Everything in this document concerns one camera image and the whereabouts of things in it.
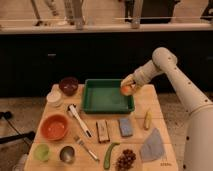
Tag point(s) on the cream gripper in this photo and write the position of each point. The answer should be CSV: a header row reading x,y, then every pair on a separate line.
x,y
129,82

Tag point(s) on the small orange apple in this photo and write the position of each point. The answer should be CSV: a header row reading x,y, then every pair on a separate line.
x,y
126,90

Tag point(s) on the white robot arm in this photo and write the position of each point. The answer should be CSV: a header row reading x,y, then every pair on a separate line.
x,y
198,155

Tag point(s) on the white paper cup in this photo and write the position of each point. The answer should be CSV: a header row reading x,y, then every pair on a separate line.
x,y
54,98

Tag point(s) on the small metal cup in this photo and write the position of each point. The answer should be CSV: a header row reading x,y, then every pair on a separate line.
x,y
67,154

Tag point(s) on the light green cup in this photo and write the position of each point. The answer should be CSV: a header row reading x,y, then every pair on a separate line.
x,y
42,152

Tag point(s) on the green plastic tray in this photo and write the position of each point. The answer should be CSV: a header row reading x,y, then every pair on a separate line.
x,y
103,96

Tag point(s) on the blue sponge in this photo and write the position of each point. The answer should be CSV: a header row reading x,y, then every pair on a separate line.
x,y
125,127

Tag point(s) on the brown wooden block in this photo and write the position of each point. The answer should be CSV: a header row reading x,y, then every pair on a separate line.
x,y
102,131

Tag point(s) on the dark red bowl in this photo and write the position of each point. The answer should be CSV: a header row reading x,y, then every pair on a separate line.
x,y
68,85

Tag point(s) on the grey blue folded cloth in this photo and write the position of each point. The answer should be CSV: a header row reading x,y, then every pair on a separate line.
x,y
153,147

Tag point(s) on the bunch of dark grapes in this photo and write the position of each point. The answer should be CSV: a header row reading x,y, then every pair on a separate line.
x,y
126,160

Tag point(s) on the green cucumber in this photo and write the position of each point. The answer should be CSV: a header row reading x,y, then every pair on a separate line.
x,y
107,158

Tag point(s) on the silver metal fork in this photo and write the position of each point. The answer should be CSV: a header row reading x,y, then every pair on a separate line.
x,y
79,141

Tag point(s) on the orange plastic bowl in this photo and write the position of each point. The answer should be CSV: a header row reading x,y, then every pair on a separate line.
x,y
54,127

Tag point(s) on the black tripod stand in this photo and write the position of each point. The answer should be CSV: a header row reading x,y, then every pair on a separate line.
x,y
6,116

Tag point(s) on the white handled kitchen tool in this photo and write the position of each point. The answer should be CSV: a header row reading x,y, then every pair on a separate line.
x,y
72,110

